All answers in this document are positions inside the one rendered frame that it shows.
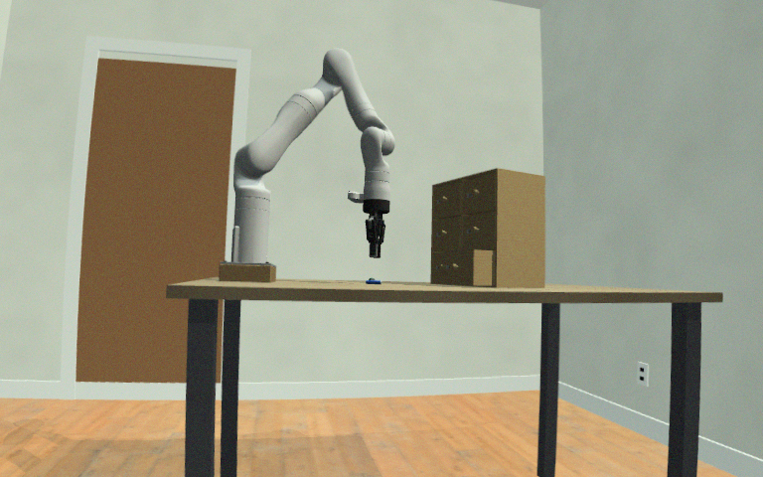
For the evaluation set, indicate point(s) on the small tan chest of drawers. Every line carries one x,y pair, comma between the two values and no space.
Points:
520,228

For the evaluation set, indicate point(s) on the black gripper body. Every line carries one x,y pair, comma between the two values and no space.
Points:
376,208

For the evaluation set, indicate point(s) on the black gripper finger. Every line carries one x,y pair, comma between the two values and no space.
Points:
381,239
371,231

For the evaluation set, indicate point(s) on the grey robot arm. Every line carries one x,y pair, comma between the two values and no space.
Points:
251,210

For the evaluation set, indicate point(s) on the dark brown drawer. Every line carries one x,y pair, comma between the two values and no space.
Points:
446,233
479,230
483,195
437,267
449,205
468,267

